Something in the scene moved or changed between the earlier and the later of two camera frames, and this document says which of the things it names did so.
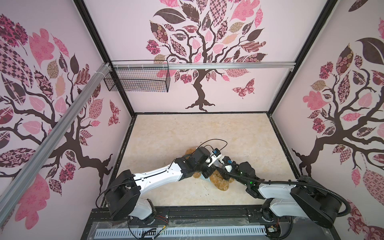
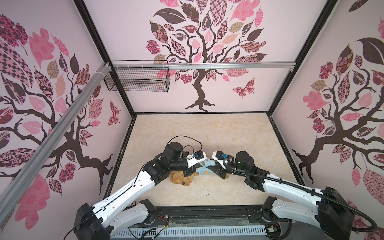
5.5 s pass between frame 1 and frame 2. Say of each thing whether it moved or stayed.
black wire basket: stayed
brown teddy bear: moved
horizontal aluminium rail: stayed
